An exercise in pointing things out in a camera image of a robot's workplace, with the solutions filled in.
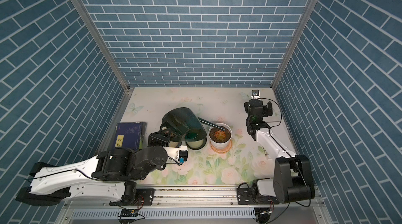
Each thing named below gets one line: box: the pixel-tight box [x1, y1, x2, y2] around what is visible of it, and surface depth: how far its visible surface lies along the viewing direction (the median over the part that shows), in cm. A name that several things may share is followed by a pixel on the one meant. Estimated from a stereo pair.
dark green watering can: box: [159, 106, 227, 141], surface depth 69 cm
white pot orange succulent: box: [208, 122, 233, 151], surface depth 86 cm
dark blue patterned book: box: [114, 121, 147, 150], surface depth 88 cm
